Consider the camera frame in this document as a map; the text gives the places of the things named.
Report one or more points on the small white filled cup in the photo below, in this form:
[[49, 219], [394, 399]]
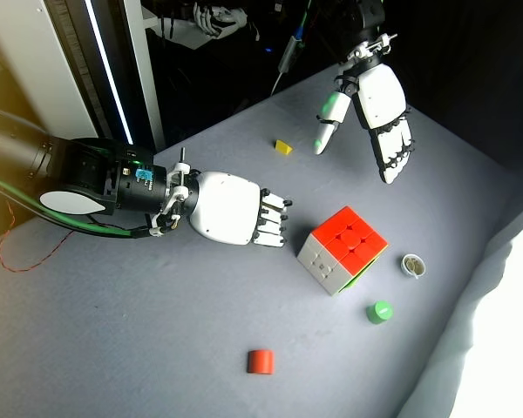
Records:
[[414, 265]]

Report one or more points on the red cylinder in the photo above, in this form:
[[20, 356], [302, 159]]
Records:
[[260, 362]]

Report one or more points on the spare white robot hand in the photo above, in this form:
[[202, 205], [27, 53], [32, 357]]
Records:
[[220, 19]]

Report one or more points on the white cabinet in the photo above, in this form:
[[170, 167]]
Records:
[[26, 56]]

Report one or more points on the small yellow wedge piece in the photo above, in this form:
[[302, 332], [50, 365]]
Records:
[[283, 147]]

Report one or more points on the green cylinder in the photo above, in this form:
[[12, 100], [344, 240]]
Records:
[[380, 312]]

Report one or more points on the grey table cloth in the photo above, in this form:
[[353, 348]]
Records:
[[157, 326]]

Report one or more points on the white sheet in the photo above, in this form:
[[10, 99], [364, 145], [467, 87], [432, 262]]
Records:
[[501, 326]]

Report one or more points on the Rubik's cube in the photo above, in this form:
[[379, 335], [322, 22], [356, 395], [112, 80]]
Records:
[[344, 244]]

